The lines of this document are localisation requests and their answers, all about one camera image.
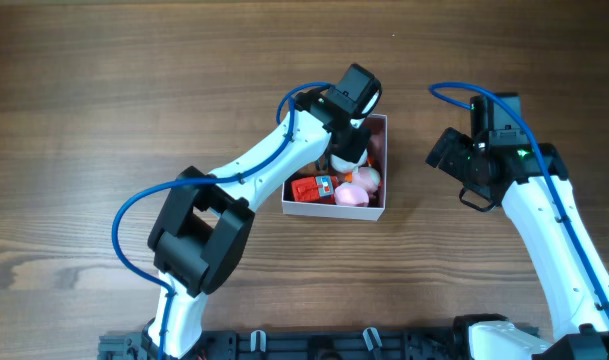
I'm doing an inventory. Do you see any white plush duck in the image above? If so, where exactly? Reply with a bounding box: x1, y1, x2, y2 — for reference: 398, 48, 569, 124
330, 150, 368, 173

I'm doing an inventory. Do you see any pink pig toy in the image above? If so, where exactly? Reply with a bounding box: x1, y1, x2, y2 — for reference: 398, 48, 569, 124
335, 167, 381, 207

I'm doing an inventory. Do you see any red toy truck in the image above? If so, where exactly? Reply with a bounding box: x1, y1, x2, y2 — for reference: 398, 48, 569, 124
291, 175, 339, 204

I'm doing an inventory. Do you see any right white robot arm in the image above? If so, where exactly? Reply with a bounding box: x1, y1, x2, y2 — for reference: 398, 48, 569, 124
426, 82, 609, 359

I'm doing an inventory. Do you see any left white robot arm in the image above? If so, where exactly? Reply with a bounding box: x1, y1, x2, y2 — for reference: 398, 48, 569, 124
147, 80, 382, 359

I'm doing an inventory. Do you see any white box pink inside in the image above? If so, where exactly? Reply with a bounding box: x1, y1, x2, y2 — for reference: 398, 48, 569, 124
281, 114, 388, 221

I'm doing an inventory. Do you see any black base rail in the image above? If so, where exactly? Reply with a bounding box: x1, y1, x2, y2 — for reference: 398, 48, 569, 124
97, 313, 540, 360

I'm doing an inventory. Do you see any left blue cable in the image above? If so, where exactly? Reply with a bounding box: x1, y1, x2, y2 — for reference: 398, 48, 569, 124
110, 81, 333, 360

